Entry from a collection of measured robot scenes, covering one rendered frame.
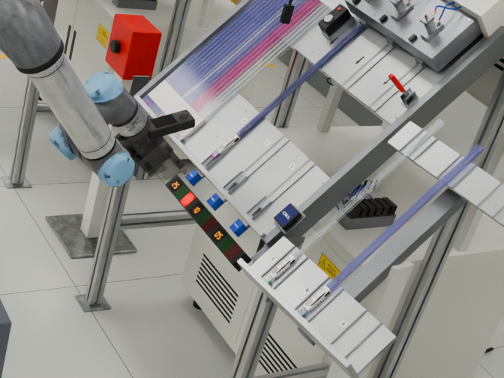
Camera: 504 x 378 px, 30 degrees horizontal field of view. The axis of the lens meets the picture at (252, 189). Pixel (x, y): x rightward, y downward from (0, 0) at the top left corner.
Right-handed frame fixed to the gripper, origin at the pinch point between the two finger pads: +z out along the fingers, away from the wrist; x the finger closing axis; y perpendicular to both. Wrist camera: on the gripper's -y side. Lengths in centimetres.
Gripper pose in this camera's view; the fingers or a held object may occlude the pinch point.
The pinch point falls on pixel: (184, 168)
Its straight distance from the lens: 224.6
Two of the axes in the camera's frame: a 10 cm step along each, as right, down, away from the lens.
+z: 4.3, 5.3, 7.3
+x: 5.0, 5.2, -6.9
